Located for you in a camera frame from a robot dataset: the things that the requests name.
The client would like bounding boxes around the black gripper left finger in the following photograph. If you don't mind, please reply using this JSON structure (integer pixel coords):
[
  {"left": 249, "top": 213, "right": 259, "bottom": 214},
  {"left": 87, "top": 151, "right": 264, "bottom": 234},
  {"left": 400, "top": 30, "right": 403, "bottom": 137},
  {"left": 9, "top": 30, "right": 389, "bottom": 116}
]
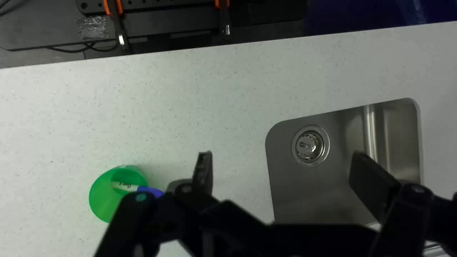
[{"left": 94, "top": 150, "right": 226, "bottom": 257}]

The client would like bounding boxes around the dark blue object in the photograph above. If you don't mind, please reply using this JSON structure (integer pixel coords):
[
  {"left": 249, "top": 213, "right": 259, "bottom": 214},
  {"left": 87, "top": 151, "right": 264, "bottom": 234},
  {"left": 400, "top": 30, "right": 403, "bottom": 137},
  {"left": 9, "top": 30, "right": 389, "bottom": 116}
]
[{"left": 304, "top": 0, "right": 457, "bottom": 36}]

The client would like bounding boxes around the green plastic cup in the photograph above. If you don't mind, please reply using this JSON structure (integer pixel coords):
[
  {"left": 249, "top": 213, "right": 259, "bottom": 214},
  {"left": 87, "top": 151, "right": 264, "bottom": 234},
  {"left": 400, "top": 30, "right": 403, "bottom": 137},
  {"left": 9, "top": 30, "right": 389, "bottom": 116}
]
[{"left": 89, "top": 164, "right": 151, "bottom": 224}]

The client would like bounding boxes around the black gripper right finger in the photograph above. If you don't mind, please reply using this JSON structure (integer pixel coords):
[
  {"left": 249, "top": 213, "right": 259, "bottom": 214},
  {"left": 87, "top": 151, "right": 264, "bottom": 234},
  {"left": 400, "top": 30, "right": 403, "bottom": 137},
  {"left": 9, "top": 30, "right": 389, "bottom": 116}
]
[{"left": 349, "top": 150, "right": 457, "bottom": 257}]

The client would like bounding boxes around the stainless steel sink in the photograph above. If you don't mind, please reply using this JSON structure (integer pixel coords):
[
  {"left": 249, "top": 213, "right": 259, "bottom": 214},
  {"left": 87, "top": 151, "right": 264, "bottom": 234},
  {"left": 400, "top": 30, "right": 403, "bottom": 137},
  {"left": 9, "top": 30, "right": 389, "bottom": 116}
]
[{"left": 264, "top": 97, "right": 423, "bottom": 226}]

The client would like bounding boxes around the orange handled clamp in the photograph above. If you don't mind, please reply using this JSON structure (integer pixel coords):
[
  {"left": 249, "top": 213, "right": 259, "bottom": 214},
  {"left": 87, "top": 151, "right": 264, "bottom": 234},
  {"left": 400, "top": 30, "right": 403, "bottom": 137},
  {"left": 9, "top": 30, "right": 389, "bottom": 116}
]
[
  {"left": 213, "top": 0, "right": 234, "bottom": 36},
  {"left": 102, "top": 0, "right": 131, "bottom": 49}
]

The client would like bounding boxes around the white sharpie with blue cap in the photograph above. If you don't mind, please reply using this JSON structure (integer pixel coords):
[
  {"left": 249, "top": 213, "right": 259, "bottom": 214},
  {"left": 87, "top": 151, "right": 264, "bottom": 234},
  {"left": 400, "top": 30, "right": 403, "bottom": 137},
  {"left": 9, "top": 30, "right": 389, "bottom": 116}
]
[{"left": 111, "top": 179, "right": 166, "bottom": 200}]

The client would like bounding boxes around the dark equipment with orange clips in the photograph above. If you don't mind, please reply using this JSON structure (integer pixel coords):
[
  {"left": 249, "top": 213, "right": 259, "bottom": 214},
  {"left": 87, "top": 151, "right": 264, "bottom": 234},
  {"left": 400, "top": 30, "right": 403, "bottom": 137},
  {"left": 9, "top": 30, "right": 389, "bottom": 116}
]
[{"left": 0, "top": 0, "right": 307, "bottom": 53}]

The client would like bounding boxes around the round metal sink drain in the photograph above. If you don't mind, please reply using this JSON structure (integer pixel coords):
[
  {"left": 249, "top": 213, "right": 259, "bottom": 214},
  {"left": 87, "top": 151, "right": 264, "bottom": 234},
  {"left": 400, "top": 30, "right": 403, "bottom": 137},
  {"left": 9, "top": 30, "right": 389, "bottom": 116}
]
[{"left": 290, "top": 126, "right": 331, "bottom": 167}]

